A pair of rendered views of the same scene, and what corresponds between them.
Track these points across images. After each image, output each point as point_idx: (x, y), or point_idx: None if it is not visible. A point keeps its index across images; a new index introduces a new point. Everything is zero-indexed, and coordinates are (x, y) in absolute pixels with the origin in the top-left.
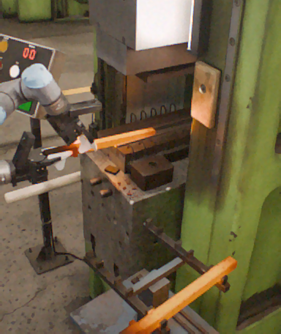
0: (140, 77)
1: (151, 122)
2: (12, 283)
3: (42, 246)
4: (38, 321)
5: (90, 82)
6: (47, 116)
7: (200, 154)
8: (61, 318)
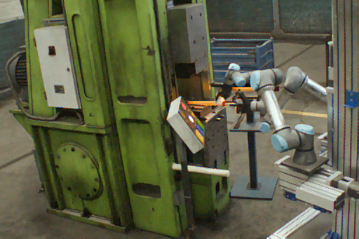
0: (192, 76)
1: None
2: None
3: None
4: (238, 233)
5: None
6: (231, 86)
7: (205, 84)
8: (228, 228)
